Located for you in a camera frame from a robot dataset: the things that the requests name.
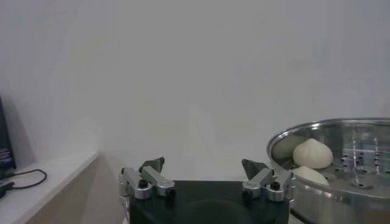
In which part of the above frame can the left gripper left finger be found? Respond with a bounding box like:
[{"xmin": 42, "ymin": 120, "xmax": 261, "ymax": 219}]
[{"xmin": 118, "ymin": 156, "xmax": 177, "ymax": 200}]

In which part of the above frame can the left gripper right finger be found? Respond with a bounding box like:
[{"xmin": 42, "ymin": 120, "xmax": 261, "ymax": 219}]
[{"xmin": 241, "ymin": 158, "xmax": 296, "ymax": 202}]

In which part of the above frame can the white steamed baozi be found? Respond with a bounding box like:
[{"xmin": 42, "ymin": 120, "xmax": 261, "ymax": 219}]
[
  {"xmin": 292, "ymin": 138, "xmax": 334, "ymax": 170},
  {"xmin": 291, "ymin": 166, "xmax": 330, "ymax": 186}
]

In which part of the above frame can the stainless steel steamer basket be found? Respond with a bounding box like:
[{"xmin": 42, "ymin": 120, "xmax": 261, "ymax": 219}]
[{"xmin": 267, "ymin": 117, "xmax": 390, "ymax": 224}]

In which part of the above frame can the white side table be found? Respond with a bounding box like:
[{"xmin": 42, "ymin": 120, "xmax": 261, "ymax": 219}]
[{"xmin": 0, "ymin": 151, "xmax": 122, "ymax": 224}]

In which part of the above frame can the black monitor edge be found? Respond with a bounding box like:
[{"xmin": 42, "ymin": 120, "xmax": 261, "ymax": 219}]
[{"xmin": 0, "ymin": 96, "xmax": 16, "ymax": 180}]

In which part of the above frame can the thin black looped cable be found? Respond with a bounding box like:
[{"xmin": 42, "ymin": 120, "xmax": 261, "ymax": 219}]
[{"xmin": 9, "ymin": 169, "xmax": 48, "ymax": 190}]

